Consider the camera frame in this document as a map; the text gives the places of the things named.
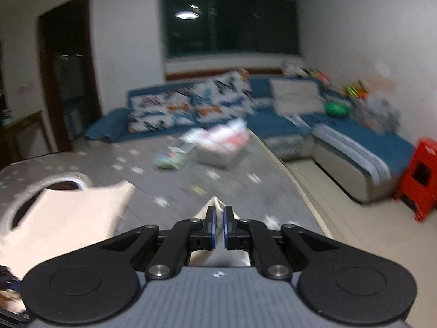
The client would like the butterfly pillow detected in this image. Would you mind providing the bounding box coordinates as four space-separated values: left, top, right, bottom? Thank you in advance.
128 90 196 133
188 69 255 124

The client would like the grey star tablecloth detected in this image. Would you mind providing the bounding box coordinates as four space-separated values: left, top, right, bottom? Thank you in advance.
1 136 328 235

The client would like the white tissue box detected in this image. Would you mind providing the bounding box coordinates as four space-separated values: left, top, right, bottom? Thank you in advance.
193 118 250 168

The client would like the blue sectional sofa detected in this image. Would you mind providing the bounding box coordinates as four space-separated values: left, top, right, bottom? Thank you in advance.
85 76 415 204

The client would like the black white plush toy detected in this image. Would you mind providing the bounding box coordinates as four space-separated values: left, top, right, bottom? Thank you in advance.
281 61 309 78

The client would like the red plastic stool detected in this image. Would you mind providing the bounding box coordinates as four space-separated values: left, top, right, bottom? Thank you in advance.
395 138 436 221

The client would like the cream knit garment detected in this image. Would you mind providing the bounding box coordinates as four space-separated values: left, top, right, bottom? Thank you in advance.
0 180 253 315

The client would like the clear storage bin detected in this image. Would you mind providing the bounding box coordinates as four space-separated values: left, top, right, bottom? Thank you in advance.
353 95 401 134

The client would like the white remote control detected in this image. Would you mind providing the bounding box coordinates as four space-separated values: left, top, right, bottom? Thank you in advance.
167 134 196 154

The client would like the yellow toy pile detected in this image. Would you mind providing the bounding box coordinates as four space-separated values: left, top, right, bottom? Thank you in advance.
343 80 369 101

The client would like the grey plain cushion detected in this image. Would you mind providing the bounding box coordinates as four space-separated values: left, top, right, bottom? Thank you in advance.
270 78 324 116

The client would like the right butterfly pillow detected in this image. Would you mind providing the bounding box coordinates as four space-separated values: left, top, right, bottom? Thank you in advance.
188 69 255 124

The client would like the left butterfly pillow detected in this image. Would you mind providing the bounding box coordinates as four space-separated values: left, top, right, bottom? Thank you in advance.
128 90 196 133

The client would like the round induction cooktop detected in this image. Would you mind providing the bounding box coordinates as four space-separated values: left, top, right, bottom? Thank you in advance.
1 172 93 234

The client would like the clear plastic card box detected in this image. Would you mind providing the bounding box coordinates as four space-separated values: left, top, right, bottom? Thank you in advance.
153 150 188 169

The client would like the dark window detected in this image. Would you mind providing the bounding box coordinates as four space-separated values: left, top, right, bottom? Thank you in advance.
161 0 300 58

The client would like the wooden side table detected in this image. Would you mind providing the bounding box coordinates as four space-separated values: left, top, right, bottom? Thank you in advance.
1 110 53 168

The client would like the green round toy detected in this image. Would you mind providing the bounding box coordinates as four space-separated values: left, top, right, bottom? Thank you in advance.
324 101 350 118

